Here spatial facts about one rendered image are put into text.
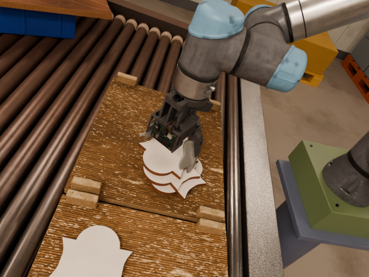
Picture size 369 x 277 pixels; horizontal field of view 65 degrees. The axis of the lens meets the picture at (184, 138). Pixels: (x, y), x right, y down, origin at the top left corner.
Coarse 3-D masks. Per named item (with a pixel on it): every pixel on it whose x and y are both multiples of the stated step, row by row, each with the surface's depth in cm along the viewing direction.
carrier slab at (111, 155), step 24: (120, 96) 83; (144, 96) 86; (96, 120) 74; (120, 120) 77; (144, 120) 79; (216, 120) 89; (96, 144) 69; (120, 144) 71; (216, 144) 82; (96, 168) 64; (120, 168) 66; (216, 168) 75; (120, 192) 62; (144, 192) 64; (192, 192) 68; (216, 192) 70; (192, 216) 63
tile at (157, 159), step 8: (144, 144) 67; (152, 144) 68; (160, 144) 69; (144, 152) 66; (152, 152) 66; (160, 152) 67; (168, 152) 68; (176, 152) 69; (144, 160) 64; (152, 160) 65; (160, 160) 66; (168, 160) 66; (176, 160) 67; (152, 168) 63; (160, 168) 64; (168, 168) 65; (176, 168) 65; (184, 168) 67; (176, 176) 65
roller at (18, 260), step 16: (144, 32) 117; (128, 48) 105; (128, 64) 99; (96, 112) 78; (80, 144) 69; (64, 160) 66; (64, 176) 62; (48, 192) 59; (64, 192) 61; (48, 208) 57; (32, 224) 54; (48, 224) 55; (32, 240) 52; (16, 256) 50; (32, 256) 51; (16, 272) 48
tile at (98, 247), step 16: (64, 240) 51; (80, 240) 52; (96, 240) 53; (112, 240) 53; (64, 256) 49; (80, 256) 50; (96, 256) 51; (112, 256) 52; (128, 256) 52; (64, 272) 48; (80, 272) 48; (96, 272) 49; (112, 272) 50
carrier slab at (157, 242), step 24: (72, 216) 55; (96, 216) 57; (120, 216) 58; (144, 216) 60; (48, 240) 51; (120, 240) 55; (144, 240) 57; (168, 240) 58; (192, 240) 60; (216, 240) 61; (48, 264) 49; (144, 264) 53; (168, 264) 55; (192, 264) 56; (216, 264) 58
